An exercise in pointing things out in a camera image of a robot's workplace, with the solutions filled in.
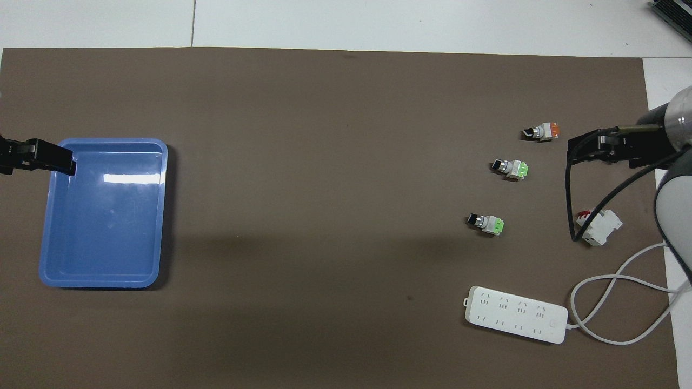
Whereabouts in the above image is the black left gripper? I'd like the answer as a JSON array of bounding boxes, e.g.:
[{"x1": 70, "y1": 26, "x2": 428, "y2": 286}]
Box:
[{"x1": 0, "y1": 135, "x2": 75, "y2": 176}]

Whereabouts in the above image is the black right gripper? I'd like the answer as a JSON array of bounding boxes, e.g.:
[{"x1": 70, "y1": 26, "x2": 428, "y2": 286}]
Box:
[{"x1": 568, "y1": 104, "x2": 674, "y2": 169}]

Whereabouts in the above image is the green selector switch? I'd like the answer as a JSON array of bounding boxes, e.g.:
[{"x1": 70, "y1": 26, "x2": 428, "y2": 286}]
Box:
[
  {"x1": 467, "y1": 213, "x2": 505, "y2": 236},
  {"x1": 490, "y1": 158, "x2": 530, "y2": 180}
]

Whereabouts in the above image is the white circuit breaker red lever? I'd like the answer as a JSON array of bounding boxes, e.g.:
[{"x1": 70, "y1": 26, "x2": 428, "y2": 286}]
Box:
[{"x1": 576, "y1": 209, "x2": 623, "y2": 247}]

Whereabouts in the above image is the blue plastic tray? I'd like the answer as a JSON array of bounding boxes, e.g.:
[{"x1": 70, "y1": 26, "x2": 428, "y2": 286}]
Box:
[{"x1": 38, "y1": 138, "x2": 169, "y2": 289}]

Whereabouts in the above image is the grey ribbed metal device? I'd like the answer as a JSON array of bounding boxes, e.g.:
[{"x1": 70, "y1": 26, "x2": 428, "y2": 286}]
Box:
[{"x1": 648, "y1": 0, "x2": 692, "y2": 28}]

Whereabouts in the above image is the white power strip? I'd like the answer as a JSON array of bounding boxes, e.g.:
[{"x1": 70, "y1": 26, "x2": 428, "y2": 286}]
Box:
[{"x1": 464, "y1": 285, "x2": 570, "y2": 345}]

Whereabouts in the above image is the brown table mat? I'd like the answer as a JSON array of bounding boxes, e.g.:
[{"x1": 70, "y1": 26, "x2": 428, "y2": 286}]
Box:
[{"x1": 0, "y1": 47, "x2": 681, "y2": 389}]

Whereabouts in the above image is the orange selector switch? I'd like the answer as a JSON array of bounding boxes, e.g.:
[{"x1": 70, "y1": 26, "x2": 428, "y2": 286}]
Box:
[{"x1": 522, "y1": 122, "x2": 561, "y2": 143}]

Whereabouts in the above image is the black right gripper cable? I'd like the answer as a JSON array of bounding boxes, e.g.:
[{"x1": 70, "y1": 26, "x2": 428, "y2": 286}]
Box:
[{"x1": 564, "y1": 125, "x2": 687, "y2": 243}]

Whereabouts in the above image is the white power strip cable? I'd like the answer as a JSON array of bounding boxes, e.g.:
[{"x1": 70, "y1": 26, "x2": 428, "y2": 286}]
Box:
[{"x1": 567, "y1": 243, "x2": 692, "y2": 346}]

